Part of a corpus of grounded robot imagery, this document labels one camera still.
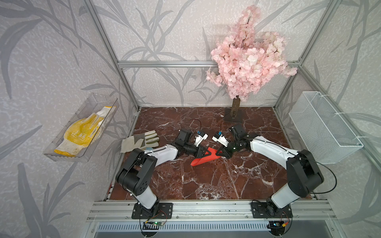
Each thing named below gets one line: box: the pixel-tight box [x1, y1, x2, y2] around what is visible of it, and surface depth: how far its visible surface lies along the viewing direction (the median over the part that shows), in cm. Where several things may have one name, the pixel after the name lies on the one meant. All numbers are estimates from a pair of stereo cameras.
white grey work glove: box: [120, 129, 160, 153], surface depth 102 cm
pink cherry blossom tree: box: [205, 5, 298, 123], surface depth 75 cm
